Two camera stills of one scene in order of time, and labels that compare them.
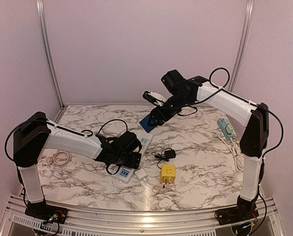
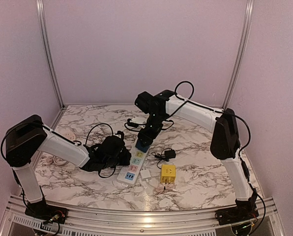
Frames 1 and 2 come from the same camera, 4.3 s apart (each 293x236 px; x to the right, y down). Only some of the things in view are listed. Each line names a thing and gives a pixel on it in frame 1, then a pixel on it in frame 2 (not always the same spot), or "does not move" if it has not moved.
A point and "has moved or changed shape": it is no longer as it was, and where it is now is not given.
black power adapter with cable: x=166 y=154 does not move
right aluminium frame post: x=244 y=44 does not move
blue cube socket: x=144 y=123 has moved or changed shape
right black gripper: x=160 y=115 to x=146 y=137
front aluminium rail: x=17 y=222 does not move
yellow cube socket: x=168 y=173 does not move
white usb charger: x=141 y=174 has moved or changed shape
